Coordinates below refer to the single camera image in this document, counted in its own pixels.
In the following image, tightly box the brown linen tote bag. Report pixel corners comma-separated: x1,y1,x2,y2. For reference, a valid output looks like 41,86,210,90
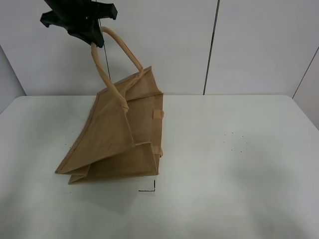
55,26,164,184

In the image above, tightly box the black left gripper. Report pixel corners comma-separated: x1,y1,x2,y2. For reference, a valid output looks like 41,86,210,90
40,0,117,48

